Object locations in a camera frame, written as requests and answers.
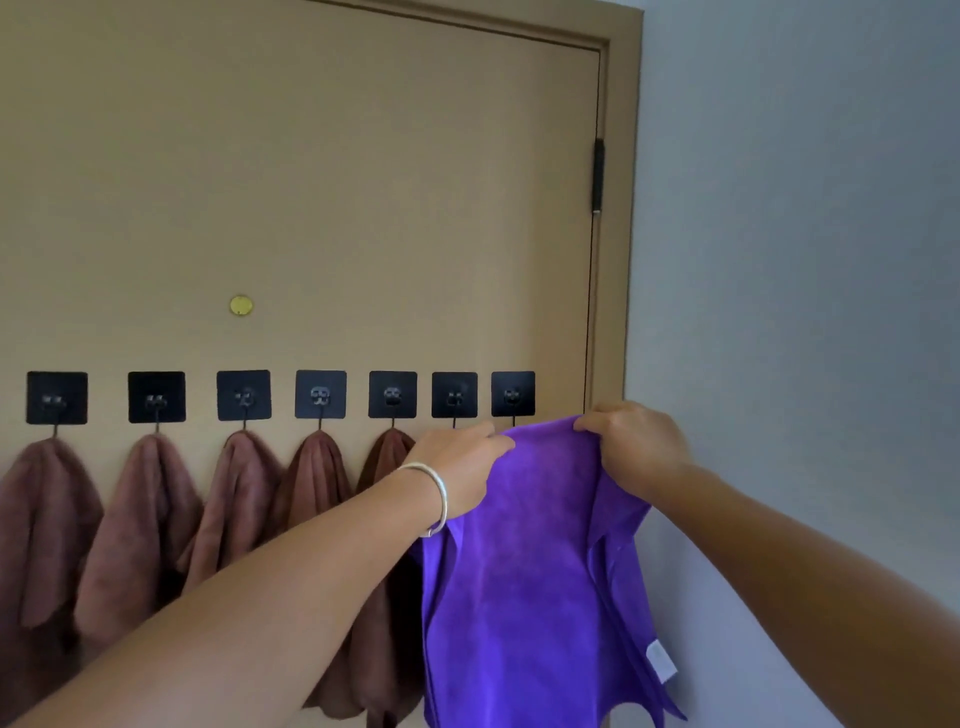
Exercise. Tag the row of black hooks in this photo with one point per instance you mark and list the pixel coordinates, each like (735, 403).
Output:
(56, 397)

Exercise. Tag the person's right hand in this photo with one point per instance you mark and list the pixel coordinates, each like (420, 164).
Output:
(645, 450)

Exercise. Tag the person's left forearm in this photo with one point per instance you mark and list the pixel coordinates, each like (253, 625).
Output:
(262, 622)

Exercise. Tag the person's right forearm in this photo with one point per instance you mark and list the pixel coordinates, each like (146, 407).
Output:
(825, 600)

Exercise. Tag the beige door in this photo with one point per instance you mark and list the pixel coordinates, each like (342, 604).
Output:
(300, 187)
(622, 225)

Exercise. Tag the person's left hand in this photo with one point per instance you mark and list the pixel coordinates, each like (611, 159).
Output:
(465, 465)

